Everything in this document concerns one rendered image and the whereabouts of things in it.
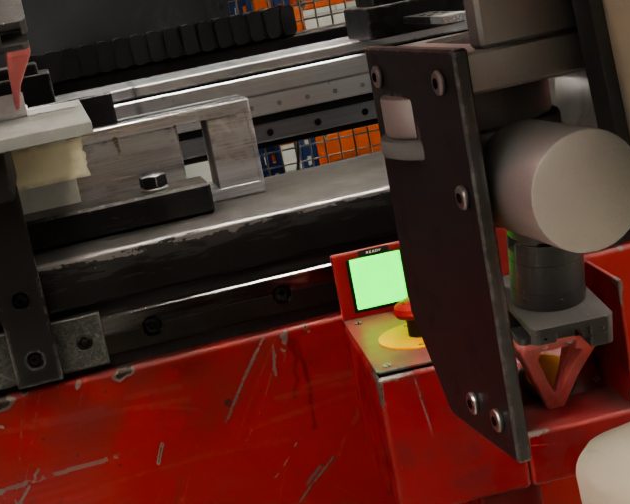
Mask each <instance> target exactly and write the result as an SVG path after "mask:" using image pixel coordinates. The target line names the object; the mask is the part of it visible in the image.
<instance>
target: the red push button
mask: <svg viewBox="0 0 630 504"><path fill-rule="evenodd" d="M393 313H394V315H395V316H396V317H397V318H398V319H399V320H405V321H406V323H407V328H408V334H409V336H410V337H414V338H418V337H422V336H421V334H420V331H419V329H418V326H417V324H416V321H415V319H414V316H413V314H412V311H411V306H410V300H409V297H407V298H405V299H403V300H401V301H400V302H398V303H397V304H396V305H395V306H394V311H393Z"/></svg>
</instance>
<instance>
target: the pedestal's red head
mask: <svg viewBox="0 0 630 504"><path fill-rule="evenodd" d="M385 245H388V249H389V251H392V250H397V249H400V244H399V241H395V242H391V243H386V244H382V245H377V246H372V247H368V248H363V249H359V250H354V251H349V252H345V253H340V254H335V255H331V256H330V262H331V266H332V268H333V273H334V278H335V284H336V289H337V294H338V299H339V305H340V310H341V315H342V320H343V323H344V324H345V326H346V327H345V328H344V335H345V340H346V345H347V351H348V356H349V361H350V366H351V371H352V377H353V382H354V387H355V392H356V398H357V403H358V408H359V413H360V419H361V424H362V429H363V434H364V440H365V445H366V447H367V449H368V451H369V453H370V455H371V457H372V458H373V460H374V462H375V464H376V466H377V468H378V470H379V472H380V474H381V476H382V478H383V480H384V482H385V484H386V486H387V488H388V490H389V492H390V493H391V495H392V497H393V499H394V501H395V503H396V504H459V503H463V502H467V501H472V500H476V499H480V498H484V497H488V496H493V495H497V494H501V493H505V492H509V491H514V490H518V489H522V488H526V487H528V486H529V485H530V484H531V482H532V483H533V484H535V485H539V484H543V483H547V482H551V481H555V480H560V479H564V478H568V477H572V476H576V465H577V461H578V458H579V456H580V454H581V452H582V451H583V450H584V448H585V447H586V446H587V444H588V443H589V441H590V440H592V439H593V438H594V437H596V436H597V435H599V434H601V433H603V432H605V431H608V430H610V429H613V428H615V427H618V426H620V425H623V424H625V423H628V422H630V347H629V340H628V333H627V326H626V318H625V311H624V304H623V297H622V291H623V286H622V280H621V279H619V278H617V277H616V276H614V275H612V274H610V273H609V272H607V271H605V270H604V269H602V268H600V267H598V266H597V265H595V264H593V263H591V262H590V261H588V260H586V259H585V258H584V268H585V286H586V287H587V288H588V289H589V290H591V291H592V292H593V293H594V294H595V295H596V296H597V297H598V298H599V299H600V300H601V301H602V302H603V303H604V304H605V305H606V306H607V307H608V308H609V309H610V310H611V311H612V317H613V341H612V342H611V343H607V344H603V345H598V346H595V347H594V349H593V351H592V352H591V354H590V356H589V357H588V359H587V360H586V362H585V364H584V365H583V367H582V369H581V370H580V372H579V374H578V376H577V383H576V387H575V390H574V391H573V393H572V394H571V395H570V396H568V399H567V401H566V403H565V405H564V406H561V407H557V408H553V409H548V408H547V407H546V406H545V405H544V403H543V402H540V401H537V400H534V399H532V398H530V397H529V396H528V395H526V394H525V393H524V392H523V390H522V389H521V394H522V400H523V407H524V413H525V419H526V426H527V432H528V438H529V444H530V451H531V457H532V458H531V459H530V461H526V462H523V463H519V462H517V461H516V460H515V459H513V458H512V457H511V456H509V455H508V454H507V453H505V452H504V451H503V450H501V449H500V448H499V447H497V446H496V445H495V444H493V443H492V442H491V441H489V440H488V439H487V438H485V437H484V436H483V435H481V434H480V433H479V432H477V431H476V430H475V429H473V428H472V427H471V426H470V425H468V424H467V423H466V422H464V421H463V420H462V419H460V418H459V417H458V416H456V415H455V414H454V413H452V411H451V409H450V406H449V404H448V401H447V399H446V396H445V394H444V391H443V389H442V386H441V384H440V381H439V379H438V376H437V374H436V371H435V369H434V366H433V364H432V361H431V359H430V356H429V354H428V351H427V349H426V348H420V349H411V350H395V349H388V348H385V347H383V346H381V345H380V344H379V342H378V339H379V337H380V336H381V335H382V334H383V333H384V332H386V331H388V330H390V329H392V328H394V327H397V326H399V325H403V324H406V321H405V320H399V319H398V318H397V317H396V316H395V315H394V313H393V311H394V306H395V305H394V306H389V307H385V308H380V309H376V310H371V311H367V312H362V313H358V314H355V310H354V305H353V300H352V294H351V289H350V284H349V278H348V273H347V268H346V263H345V261H346V260H351V259H355V258H360V257H358V251H362V250H366V249H371V248H376V247H380V246H385Z"/></svg>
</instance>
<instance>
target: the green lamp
mask: <svg viewBox="0 0 630 504"><path fill-rule="evenodd" d="M349 265H350V270H351V275H352V281H353V286H354V291H355V297H356V302H357V307H358V310H361V309H366V308H370V307H375V306H379V305H384V304H388V303H393V302H397V301H401V300H403V299H405V298H407V297H408V296H407V290H406V285H405V279H404V273H403V268H402V262H401V257H400V251H399V250H395V251H391V252H386V253H382V254H377V255H372V256H368V257H363V258H359V259H354V260H350V261H349Z"/></svg>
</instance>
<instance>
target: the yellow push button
mask: <svg viewBox="0 0 630 504"><path fill-rule="evenodd" d="M538 361H539V363H540V365H541V368H542V370H543V372H544V374H545V376H546V379H547V381H548V383H549V385H550V387H553V386H554V384H555V379H556V375H557V371H558V367H559V361H560V357H558V356H556V355H552V354H541V355H540V357H539V359H538ZM524 380H525V384H526V386H527V387H528V388H529V389H530V390H531V391H532V392H533V393H535V394H537V395H539V394H538V393H537V391H536V389H535V387H534V385H533V384H532V382H531V380H530V378H529V377H528V375H527V373H526V371H525V374H524Z"/></svg>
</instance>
